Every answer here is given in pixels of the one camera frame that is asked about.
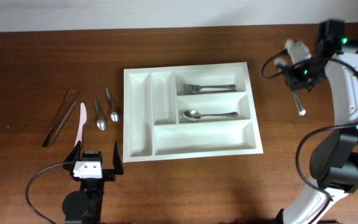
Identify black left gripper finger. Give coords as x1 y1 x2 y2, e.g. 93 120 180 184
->
64 141 82 162
113 141 124 175

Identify large steel spoon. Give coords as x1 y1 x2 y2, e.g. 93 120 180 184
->
273 57 306 116
182 110 238 121

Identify steel fork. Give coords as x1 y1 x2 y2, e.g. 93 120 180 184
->
177 90 237 96
182 83 236 91

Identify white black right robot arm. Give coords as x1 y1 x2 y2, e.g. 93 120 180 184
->
271 19 358 223

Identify steel kitchen tongs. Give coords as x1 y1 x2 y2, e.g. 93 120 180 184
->
42 89 82 148

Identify pink plastic knife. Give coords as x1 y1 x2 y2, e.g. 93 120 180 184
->
74 103 87 146

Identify small steel teaspoon left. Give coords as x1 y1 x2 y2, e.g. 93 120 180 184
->
94 98 106 131

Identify small steel teaspoon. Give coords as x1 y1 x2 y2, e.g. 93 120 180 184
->
94 98 106 131
105 87 120 123

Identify small steel teaspoon right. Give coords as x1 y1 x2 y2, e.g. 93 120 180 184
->
105 87 120 123

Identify white plastic cutlery tray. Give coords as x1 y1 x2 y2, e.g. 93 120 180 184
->
123 62 263 162

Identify black right camera cable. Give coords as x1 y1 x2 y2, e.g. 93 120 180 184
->
261 49 358 224

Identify black camera cable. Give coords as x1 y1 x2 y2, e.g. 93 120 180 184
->
25 161 73 224
261 49 358 224

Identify black left camera cable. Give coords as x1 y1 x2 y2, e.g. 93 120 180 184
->
25 161 73 224

